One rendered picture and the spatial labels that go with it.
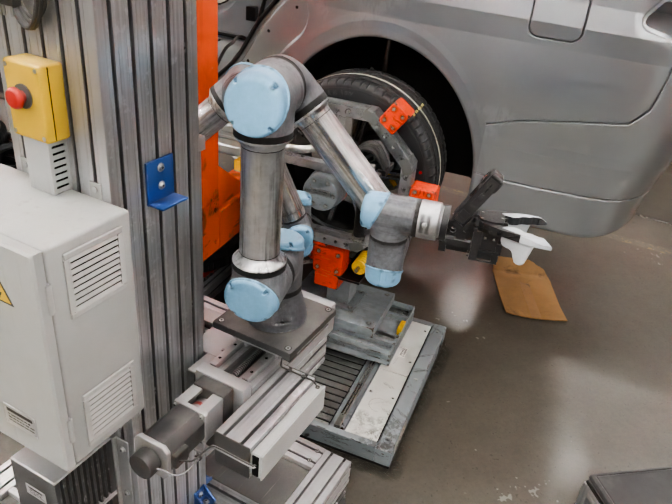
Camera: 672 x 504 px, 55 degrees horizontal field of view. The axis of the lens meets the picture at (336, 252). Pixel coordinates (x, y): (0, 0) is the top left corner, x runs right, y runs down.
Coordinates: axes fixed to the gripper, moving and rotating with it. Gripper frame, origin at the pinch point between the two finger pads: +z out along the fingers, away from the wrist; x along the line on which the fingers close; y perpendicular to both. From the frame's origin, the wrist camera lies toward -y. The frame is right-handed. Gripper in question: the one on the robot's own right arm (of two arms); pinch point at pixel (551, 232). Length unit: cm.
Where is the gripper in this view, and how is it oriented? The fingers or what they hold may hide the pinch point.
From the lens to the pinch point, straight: 125.7
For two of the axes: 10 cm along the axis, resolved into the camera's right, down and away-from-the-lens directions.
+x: -2.3, 3.4, -9.1
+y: -1.2, 9.2, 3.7
